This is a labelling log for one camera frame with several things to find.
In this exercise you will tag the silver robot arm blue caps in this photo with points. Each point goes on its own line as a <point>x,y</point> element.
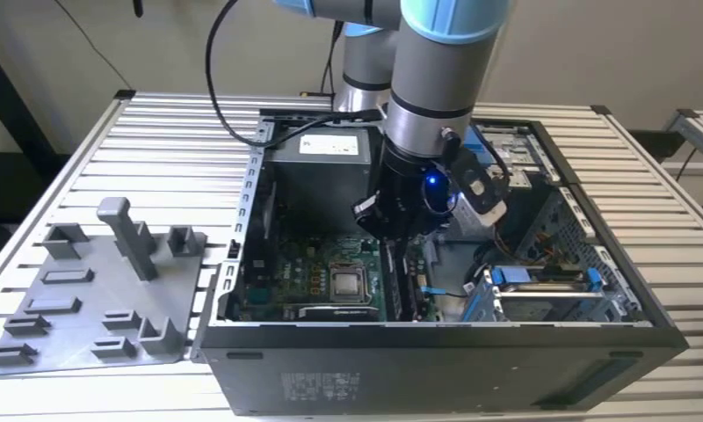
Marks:
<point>439,66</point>

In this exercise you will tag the grey power supply unit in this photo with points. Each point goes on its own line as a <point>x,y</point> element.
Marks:
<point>310,184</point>

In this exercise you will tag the metal CPU socket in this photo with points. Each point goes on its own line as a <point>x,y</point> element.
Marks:
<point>346,267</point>

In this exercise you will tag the green motherboard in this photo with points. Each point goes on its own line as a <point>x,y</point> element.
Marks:
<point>305,259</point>

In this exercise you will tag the silver CPU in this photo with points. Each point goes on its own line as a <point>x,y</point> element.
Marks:
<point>346,288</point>

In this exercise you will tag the grey metal drive cage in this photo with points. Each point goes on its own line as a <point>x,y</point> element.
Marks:
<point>518,145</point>

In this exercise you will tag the hard disk with blue carrier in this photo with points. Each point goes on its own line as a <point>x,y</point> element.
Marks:
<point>513,276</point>

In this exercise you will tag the black case fan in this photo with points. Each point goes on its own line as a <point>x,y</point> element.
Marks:
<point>264,246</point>

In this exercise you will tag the black graphics card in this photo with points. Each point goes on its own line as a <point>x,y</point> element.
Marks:
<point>339,313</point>

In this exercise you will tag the black PC case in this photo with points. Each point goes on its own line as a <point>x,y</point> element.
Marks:
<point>445,373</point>

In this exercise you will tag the small aluminium slat table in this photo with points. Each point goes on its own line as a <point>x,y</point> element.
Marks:
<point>699,132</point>

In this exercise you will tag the grey parts rack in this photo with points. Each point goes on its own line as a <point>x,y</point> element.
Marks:
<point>122,303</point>

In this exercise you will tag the small black hanging object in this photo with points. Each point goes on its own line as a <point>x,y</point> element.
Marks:
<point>137,8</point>

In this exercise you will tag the black metal stand bar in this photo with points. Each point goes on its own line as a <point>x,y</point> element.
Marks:
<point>8,101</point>

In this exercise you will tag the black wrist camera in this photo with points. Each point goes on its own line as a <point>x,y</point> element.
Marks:
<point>366,211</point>

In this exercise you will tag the blue plastic drive bracket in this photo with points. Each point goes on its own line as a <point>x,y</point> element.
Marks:
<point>474,143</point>

